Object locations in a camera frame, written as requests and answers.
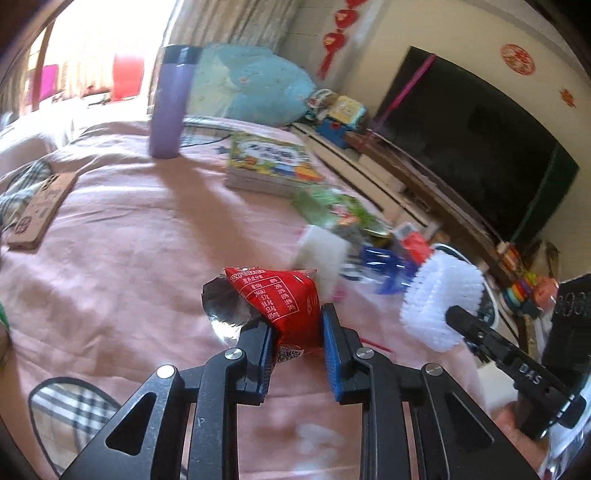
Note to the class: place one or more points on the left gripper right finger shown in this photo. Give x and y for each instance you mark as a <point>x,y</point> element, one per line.
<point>415,422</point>

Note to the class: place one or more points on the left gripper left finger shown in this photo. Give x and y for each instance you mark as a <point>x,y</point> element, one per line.
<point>183,423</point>

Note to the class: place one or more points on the blue plastic bag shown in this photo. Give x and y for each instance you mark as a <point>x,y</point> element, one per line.
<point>383,270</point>

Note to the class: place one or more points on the red snack wrapper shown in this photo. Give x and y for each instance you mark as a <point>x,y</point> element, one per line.
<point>286,300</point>

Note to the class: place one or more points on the white tissue pack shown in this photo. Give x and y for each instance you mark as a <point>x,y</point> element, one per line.
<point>321,253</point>

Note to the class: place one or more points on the green snack wrapper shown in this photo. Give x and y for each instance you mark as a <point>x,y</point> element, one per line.
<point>334,210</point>

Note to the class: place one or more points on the red milk carton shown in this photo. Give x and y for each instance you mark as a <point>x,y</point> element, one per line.
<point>413,242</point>

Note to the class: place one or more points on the right hand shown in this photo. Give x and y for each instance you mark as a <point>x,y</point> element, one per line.
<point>535,452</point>

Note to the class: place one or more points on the pink table cloth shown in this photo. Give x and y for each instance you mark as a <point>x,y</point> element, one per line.
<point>114,291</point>

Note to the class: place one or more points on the white TV cabinet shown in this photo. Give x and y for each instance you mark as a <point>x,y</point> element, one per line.
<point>389,180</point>

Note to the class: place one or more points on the large black television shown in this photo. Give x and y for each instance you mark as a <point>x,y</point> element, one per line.
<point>493,154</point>

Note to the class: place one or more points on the children's picture book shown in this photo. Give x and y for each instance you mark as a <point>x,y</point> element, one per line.
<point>269,166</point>

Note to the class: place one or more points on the purple thermos bottle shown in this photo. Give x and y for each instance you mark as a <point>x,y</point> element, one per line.
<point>173,88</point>

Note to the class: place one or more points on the toy telephone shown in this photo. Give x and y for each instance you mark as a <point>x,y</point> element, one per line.
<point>348,112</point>

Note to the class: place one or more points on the red chair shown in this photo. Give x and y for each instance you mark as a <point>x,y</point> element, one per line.
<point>127,74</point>

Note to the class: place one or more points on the blue cloth covered bundle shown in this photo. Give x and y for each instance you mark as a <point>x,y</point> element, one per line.
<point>249,83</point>

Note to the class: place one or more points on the red hanging knot decoration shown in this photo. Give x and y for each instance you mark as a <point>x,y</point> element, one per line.
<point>336,39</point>

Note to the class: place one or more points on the beige curtain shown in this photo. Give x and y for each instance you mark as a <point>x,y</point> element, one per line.
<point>262,23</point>

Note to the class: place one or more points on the rainbow stacking ring toy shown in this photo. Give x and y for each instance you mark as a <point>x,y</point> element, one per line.
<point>520,291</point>

